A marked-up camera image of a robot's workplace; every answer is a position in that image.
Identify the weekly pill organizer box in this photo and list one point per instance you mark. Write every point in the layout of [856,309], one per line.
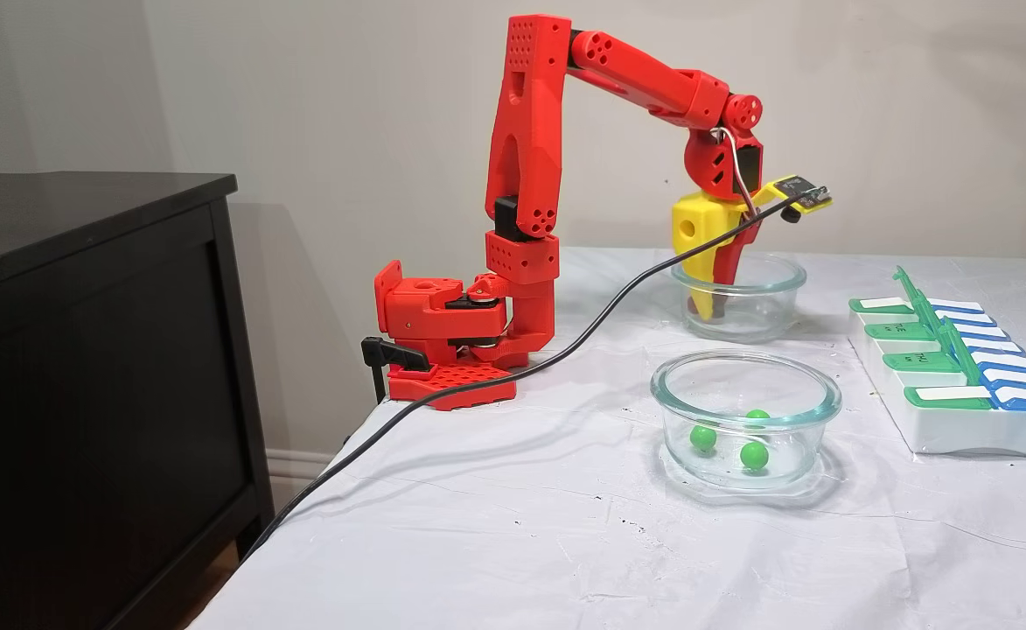
[950,429]

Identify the small clear glass bowl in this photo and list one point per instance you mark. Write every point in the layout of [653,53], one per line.
[779,289]

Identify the green ball pill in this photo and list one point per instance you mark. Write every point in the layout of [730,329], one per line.
[757,415]
[702,437]
[753,455]

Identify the large clear glass bowl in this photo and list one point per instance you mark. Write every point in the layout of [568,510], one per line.
[810,437]

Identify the white tablecloth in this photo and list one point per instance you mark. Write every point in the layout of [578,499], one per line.
[521,525]

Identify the black table clamp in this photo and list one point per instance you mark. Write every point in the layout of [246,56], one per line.
[390,353]

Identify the black wooden cabinet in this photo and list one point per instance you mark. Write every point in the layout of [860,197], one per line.
[84,394]

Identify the camera board on yellow mount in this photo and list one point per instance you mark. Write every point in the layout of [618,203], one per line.
[799,194]

